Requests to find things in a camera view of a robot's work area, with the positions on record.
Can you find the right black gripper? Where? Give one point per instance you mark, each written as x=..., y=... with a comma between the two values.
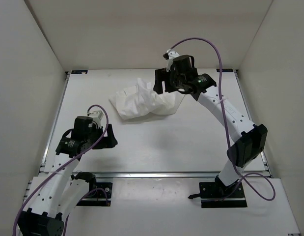
x=163, y=75

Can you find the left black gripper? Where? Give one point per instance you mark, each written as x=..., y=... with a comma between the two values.
x=110, y=140

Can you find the white fabric skirt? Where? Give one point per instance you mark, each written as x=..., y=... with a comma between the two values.
x=141, y=99

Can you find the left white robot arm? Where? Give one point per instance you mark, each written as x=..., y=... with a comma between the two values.
x=47, y=208

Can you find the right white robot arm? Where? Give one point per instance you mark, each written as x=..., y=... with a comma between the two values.
x=248, y=138

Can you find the right blue corner sticker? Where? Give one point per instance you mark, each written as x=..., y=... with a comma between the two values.
x=225, y=70

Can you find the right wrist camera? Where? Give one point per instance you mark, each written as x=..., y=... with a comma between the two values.
x=169, y=56

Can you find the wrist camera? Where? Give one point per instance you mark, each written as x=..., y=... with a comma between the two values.
x=97, y=117
x=169, y=56

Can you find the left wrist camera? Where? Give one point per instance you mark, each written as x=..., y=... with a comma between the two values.
x=97, y=117

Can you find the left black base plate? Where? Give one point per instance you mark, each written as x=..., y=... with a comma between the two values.
x=99, y=197

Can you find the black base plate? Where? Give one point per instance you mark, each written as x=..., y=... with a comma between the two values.
x=99, y=197
x=212, y=197

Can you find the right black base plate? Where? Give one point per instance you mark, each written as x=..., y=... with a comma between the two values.
x=212, y=197

